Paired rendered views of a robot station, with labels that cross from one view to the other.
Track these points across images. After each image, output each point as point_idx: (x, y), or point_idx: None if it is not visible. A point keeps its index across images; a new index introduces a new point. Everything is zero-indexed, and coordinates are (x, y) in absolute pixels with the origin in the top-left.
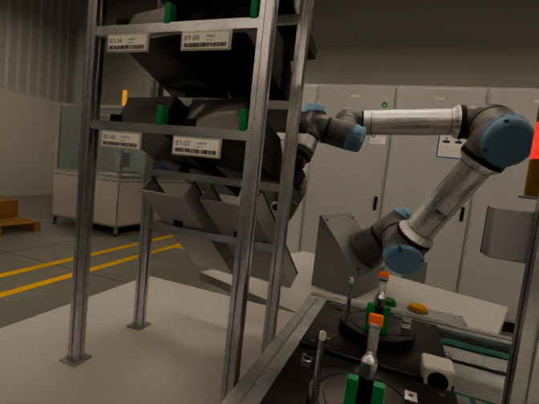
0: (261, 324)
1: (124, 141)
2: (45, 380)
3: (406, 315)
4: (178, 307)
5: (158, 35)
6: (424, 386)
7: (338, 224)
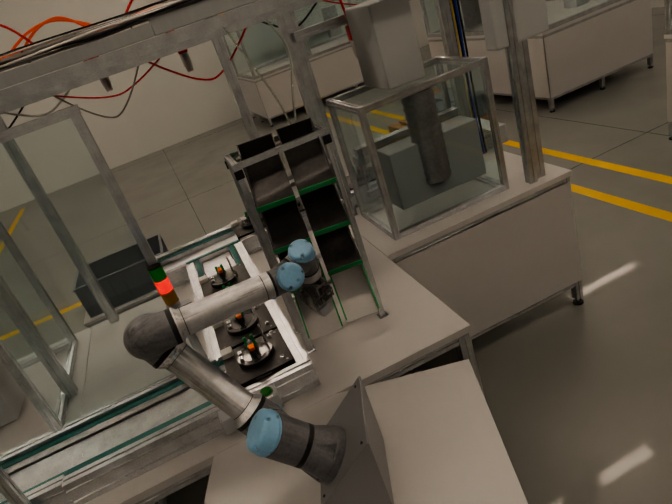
0: (344, 364)
1: None
2: None
3: (251, 390)
4: (394, 332)
5: None
6: (230, 346)
7: (352, 408)
